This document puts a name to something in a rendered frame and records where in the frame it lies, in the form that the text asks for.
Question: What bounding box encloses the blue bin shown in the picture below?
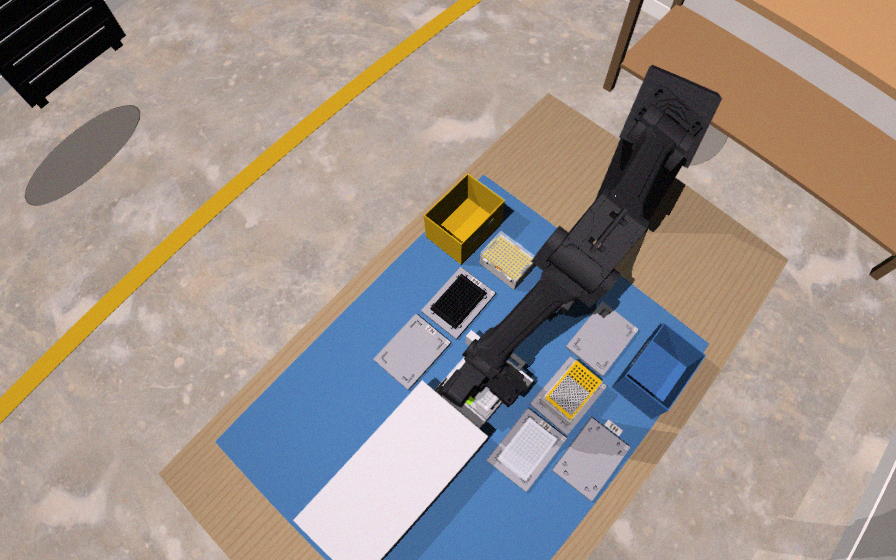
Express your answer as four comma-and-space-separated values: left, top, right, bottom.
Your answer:
612, 322, 706, 419

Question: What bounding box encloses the white label plate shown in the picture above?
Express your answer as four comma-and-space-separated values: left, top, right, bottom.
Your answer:
605, 419, 623, 436

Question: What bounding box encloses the blue bench mat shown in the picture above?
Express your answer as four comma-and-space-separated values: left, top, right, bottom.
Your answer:
215, 174, 709, 560

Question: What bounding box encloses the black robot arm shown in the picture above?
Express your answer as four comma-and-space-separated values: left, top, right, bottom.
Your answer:
440, 85, 704, 408

